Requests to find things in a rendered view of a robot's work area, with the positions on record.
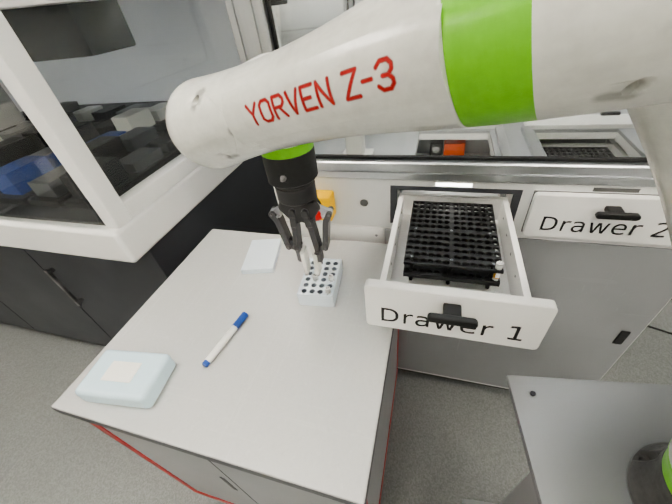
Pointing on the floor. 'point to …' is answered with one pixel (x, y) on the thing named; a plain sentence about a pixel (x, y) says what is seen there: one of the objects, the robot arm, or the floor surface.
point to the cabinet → (540, 273)
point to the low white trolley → (260, 379)
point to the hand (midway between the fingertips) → (311, 260)
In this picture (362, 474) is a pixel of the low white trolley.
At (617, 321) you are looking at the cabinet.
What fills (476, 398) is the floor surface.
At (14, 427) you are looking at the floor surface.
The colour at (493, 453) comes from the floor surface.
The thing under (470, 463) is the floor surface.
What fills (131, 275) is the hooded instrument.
